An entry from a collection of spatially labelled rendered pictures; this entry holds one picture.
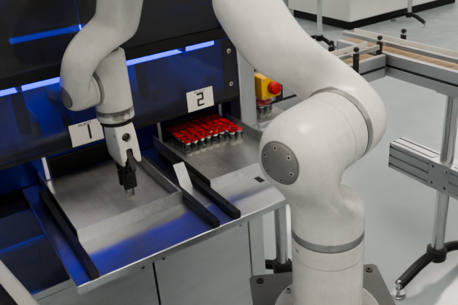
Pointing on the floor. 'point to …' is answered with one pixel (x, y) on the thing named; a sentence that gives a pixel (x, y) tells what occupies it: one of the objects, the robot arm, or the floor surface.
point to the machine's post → (247, 75)
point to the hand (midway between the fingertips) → (127, 178)
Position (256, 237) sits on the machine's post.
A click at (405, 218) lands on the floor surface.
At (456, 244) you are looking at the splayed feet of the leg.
